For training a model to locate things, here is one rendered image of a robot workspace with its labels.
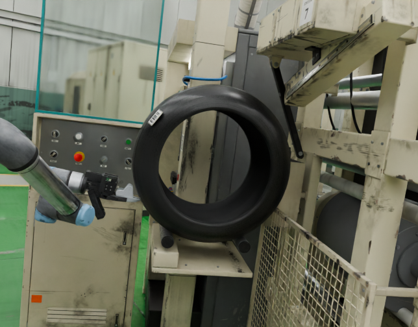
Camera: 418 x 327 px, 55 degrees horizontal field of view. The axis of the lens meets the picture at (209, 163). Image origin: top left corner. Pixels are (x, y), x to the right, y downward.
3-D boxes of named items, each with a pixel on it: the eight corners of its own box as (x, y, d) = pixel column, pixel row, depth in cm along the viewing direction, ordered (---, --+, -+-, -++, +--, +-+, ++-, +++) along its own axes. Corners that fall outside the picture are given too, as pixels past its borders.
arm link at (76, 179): (66, 193, 140) (70, 189, 148) (79, 196, 140) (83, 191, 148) (71, 172, 139) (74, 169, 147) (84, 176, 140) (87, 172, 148)
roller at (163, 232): (167, 209, 174) (169, 219, 175) (157, 211, 173) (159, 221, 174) (172, 235, 140) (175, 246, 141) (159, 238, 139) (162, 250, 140)
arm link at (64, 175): (37, 187, 144) (43, 164, 145) (69, 193, 146) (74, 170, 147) (32, 187, 137) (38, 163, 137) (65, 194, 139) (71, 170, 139)
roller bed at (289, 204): (252, 214, 196) (261, 154, 193) (281, 216, 199) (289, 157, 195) (264, 226, 177) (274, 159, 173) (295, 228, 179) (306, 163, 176)
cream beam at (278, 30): (254, 54, 171) (258, 19, 169) (309, 63, 175) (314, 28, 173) (311, 27, 112) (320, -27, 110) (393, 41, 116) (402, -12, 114)
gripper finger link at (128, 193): (143, 189, 144) (117, 183, 142) (139, 204, 145) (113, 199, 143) (143, 187, 147) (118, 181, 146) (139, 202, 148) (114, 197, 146)
